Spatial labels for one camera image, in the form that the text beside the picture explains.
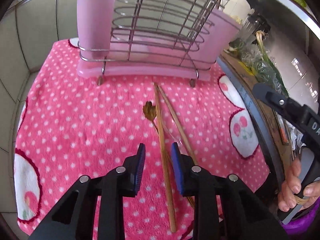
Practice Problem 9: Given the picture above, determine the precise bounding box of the metal shelf rack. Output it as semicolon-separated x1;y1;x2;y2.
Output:
216;0;320;201

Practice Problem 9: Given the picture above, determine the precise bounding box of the steel wire utensil rack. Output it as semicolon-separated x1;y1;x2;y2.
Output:
76;0;232;88

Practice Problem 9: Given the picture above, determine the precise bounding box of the black blender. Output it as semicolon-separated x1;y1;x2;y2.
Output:
241;14;271;40

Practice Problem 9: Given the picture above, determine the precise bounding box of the pink drip tray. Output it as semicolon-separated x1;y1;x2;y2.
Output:
77;42;216;81

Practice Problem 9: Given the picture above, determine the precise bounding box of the gold flower spoon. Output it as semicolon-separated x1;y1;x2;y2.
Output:
142;101;196;209

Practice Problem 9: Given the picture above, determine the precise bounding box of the pink right utensil cup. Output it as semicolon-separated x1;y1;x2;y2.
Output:
191;9;241;63

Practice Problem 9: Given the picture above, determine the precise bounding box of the pink left utensil cup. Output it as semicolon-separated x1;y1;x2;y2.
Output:
77;0;116;60

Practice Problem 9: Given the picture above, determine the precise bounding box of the pink polka dot towel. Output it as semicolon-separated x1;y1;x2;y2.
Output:
14;40;269;239

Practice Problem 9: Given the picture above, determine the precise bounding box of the light bamboo chopstick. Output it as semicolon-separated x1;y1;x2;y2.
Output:
157;85;199;165

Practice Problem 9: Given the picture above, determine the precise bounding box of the light wooden chopstick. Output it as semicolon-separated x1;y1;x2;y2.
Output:
154;83;176;233

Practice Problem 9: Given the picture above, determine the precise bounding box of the green onions bunch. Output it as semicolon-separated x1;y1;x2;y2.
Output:
255;30;289;97

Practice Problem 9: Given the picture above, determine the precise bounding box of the pink utensil cup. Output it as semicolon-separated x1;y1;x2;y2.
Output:
191;9;241;63
77;0;116;60

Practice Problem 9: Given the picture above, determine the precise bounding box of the person's right hand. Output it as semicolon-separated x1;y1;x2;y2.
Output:
278;157;320;212

